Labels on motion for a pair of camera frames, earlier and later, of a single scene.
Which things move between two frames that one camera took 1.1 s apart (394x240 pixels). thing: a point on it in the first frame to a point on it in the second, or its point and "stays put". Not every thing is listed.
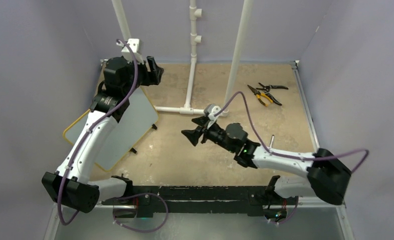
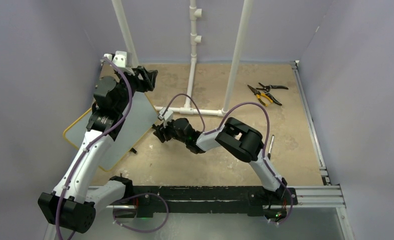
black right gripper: (194, 135) to (159, 133)
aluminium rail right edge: (310, 129) stays put
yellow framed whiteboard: (140, 115) stays put
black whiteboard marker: (273, 137) stays put
